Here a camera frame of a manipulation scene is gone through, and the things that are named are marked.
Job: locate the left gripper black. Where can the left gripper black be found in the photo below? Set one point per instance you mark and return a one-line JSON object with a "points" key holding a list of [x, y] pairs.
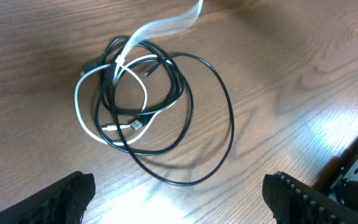
{"points": [[292, 201]]}

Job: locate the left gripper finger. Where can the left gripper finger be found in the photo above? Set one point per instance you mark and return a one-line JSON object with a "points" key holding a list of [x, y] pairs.
{"points": [[62, 202]]}

